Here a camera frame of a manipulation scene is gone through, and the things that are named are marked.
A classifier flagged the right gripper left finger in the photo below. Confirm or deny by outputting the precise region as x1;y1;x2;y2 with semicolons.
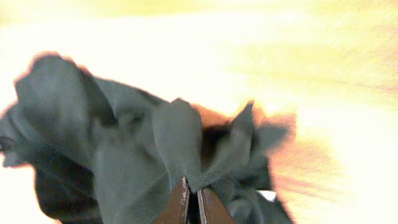
152;177;190;224

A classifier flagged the black shirt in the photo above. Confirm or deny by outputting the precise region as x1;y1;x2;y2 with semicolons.
1;55;291;223

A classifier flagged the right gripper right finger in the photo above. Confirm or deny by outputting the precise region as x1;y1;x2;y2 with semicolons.
197;188;236;224

